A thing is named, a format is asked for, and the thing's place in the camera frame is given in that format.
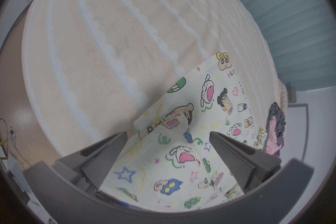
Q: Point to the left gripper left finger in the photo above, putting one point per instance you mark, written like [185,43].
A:
[101,162]

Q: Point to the pile of clothes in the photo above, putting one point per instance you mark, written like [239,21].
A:
[275,129]

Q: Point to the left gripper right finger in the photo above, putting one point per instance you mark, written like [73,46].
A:
[237,158]

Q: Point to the blue-green curtain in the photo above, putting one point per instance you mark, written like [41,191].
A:
[286,20]

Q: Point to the bed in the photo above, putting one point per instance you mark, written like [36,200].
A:
[126,47]

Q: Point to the white printed pyjama top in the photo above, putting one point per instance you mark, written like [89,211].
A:
[183,154]

